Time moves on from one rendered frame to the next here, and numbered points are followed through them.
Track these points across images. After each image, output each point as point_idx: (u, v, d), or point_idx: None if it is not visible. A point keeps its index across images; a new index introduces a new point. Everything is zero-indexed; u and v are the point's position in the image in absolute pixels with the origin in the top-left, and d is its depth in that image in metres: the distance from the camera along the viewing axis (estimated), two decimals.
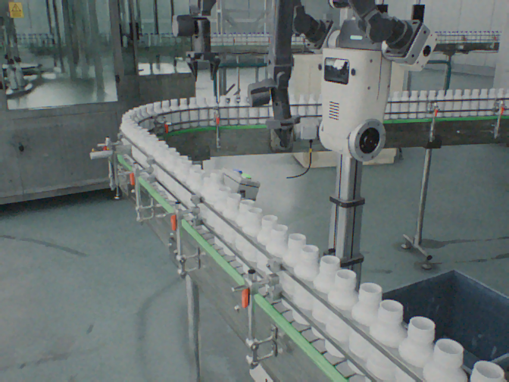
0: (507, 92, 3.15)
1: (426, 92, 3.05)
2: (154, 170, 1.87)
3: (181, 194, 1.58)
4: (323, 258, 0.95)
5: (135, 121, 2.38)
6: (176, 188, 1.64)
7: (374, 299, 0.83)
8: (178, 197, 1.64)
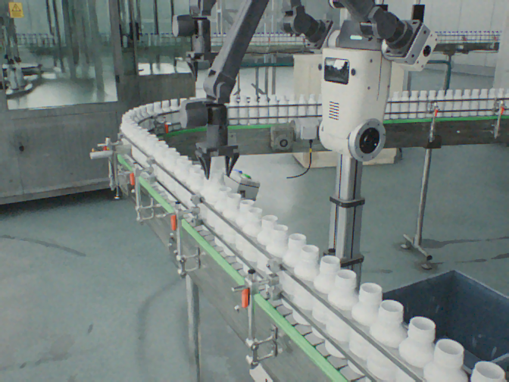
0: (507, 92, 3.15)
1: (426, 92, 3.05)
2: (154, 170, 1.87)
3: (181, 194, 1.58)
4: (323, 258, 0.95)
5: (135, 121, 2.38)
6: (176, 188, 1.64)
7: (375, 299, 0.83)
8: (178, 197, 1.64)
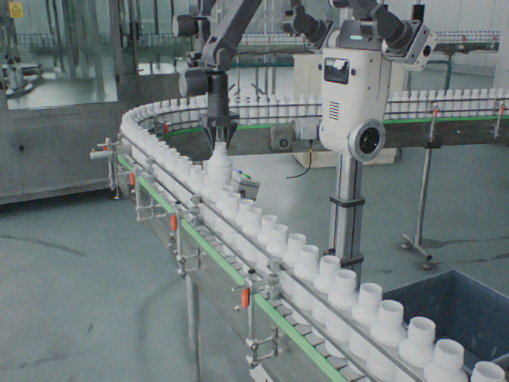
0: (507, 92, 3.15)
1: (426, 92, 3.05)
2: (153, 170, 1.87)
3: (180, 194, 1.58)
4: (323, 258, 0.95)
5: (135, 121, 2.38)
6: (177, 189, 1.63)
7: (375, 299, 0.83)
8: (179, 198, 1.64)
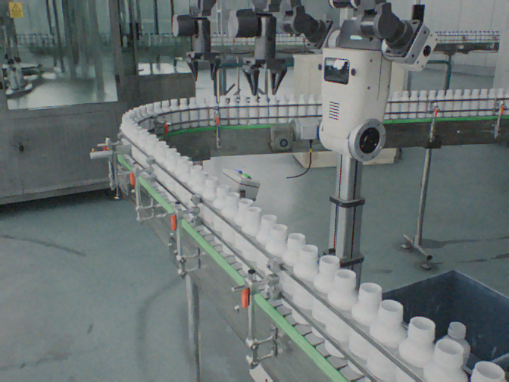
0: (507, 92, 3.15)
1: (426, 92, 3.05)
2: (153, 170, 1.87)
3: (180, 194, 1.58)
4: (323, 257, 0.95)
5: (135, 121, 2.38)
6: (178, 189, 1.63)
7: (374, 299, 0.83)
8: None
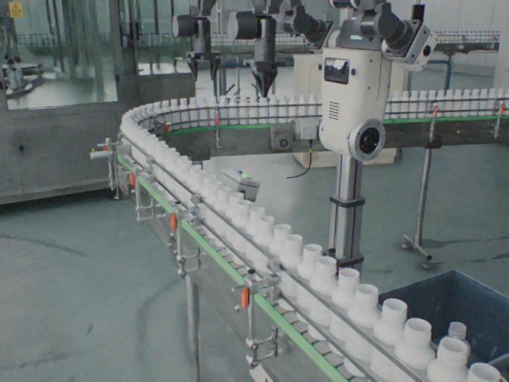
0: (507, 92, 3.15)
1: (426, 92, 3.05)
2: (154, 170, 1.87)
3: (180, 194, 1.58)
4: (307, 245, 1.00)
5: (135, 121, 2.38)
6: (176, 188, 1.64)
7: (349, 283, 0.88)
8: (179, 197, 1.64)
